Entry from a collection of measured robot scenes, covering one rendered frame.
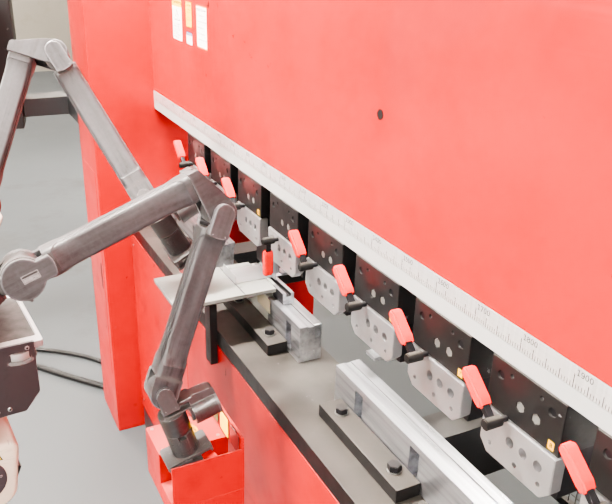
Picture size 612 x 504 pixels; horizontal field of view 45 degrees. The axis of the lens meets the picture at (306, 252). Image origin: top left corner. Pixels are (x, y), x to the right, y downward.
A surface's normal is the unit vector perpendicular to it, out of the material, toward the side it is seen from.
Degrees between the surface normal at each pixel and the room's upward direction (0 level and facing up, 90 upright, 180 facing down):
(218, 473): 90
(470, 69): 90
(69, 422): 0
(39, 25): 90
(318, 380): 0
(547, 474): 90
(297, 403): 0
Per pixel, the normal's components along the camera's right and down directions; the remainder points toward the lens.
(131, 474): 0.03, -0.92
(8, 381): 0.52, 0.35
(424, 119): -0.89, 0.15
